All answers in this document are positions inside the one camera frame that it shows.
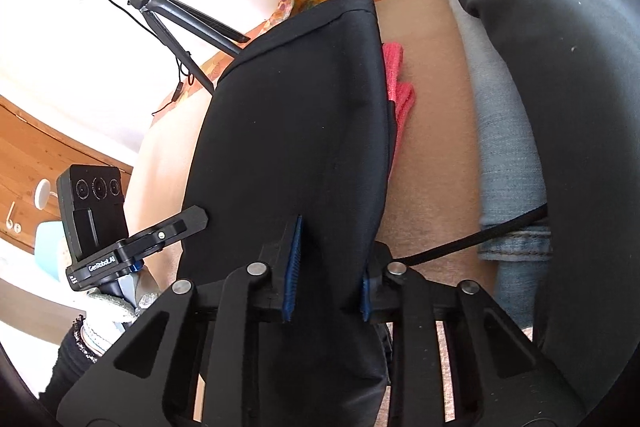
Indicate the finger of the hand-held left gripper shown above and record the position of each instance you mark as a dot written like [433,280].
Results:
[175,229]

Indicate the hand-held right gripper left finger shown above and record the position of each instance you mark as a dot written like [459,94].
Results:
[292,272]

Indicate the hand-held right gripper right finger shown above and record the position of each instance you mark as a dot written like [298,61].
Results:
[366,299]

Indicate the black pants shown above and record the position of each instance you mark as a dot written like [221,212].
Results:
[290,107]

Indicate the person's left forearm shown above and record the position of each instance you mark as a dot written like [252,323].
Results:
[65,367]

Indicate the dark grey folded pants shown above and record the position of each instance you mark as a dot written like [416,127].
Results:
[550,57]

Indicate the person's left hand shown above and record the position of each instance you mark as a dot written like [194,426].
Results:
[115,312]

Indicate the white desk lamp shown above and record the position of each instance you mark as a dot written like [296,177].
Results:
[42,193]

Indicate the light blue container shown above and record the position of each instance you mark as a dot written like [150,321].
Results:
[47,247]

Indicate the wooden cabinet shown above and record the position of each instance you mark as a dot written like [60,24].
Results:
[50,142]

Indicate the folded blue jeans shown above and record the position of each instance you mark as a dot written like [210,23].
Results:
[500,147]

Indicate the peach blanket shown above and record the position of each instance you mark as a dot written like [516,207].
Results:
[435,107]

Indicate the black mini tripod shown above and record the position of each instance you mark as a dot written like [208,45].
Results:
[200,19]

